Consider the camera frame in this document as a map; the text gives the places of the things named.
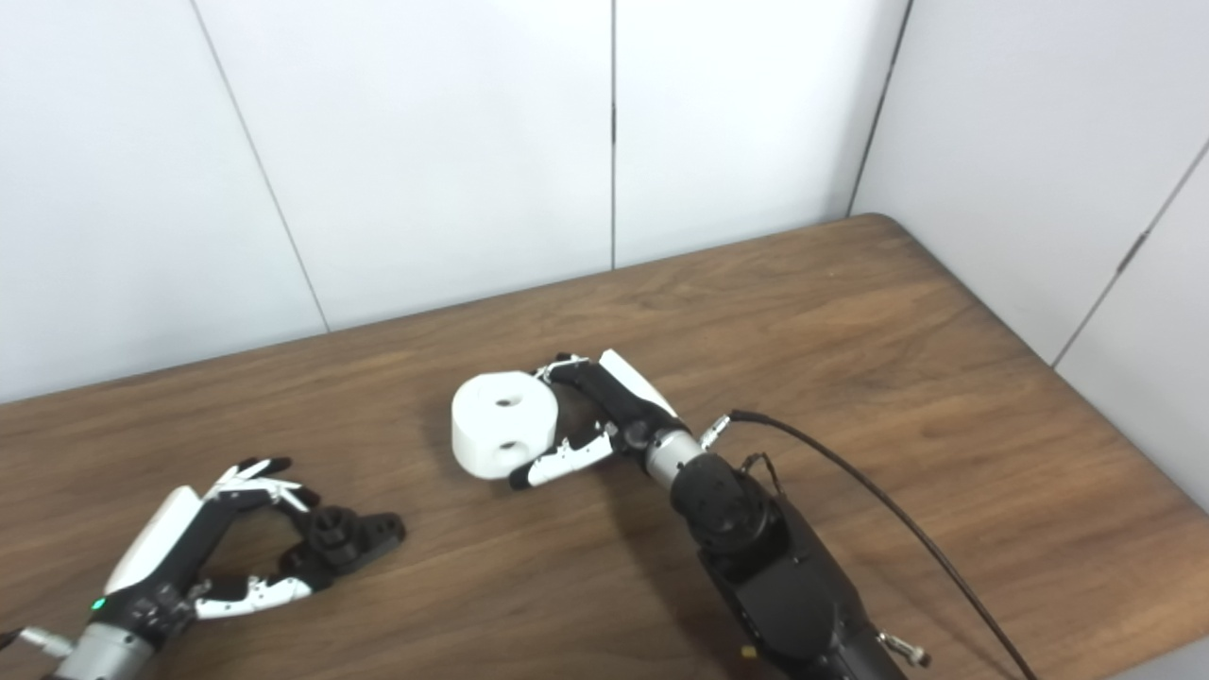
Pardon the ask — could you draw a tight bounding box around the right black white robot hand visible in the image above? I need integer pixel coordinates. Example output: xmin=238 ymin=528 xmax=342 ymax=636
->
xmin=508 ymin=348 xmax=683 ymax=490

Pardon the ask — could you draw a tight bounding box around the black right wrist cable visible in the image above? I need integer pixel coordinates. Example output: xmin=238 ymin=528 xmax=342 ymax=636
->
xmin=699 ymin=409 xmax=1040 ymax=680

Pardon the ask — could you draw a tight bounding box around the round white plastic piece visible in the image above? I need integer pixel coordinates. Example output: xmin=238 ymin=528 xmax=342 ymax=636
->
xmin=451 ymin=371 xmax=560 ymax=481

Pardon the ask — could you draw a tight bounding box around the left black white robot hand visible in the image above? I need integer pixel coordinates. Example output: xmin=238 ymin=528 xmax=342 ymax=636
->
xmin=90 ymin=457 xmax=323 ymax=653

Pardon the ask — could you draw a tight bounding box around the black plastic holder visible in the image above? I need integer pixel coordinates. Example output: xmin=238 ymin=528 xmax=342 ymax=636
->
xmin=279 ymin=505 xmax=407 ymax=594

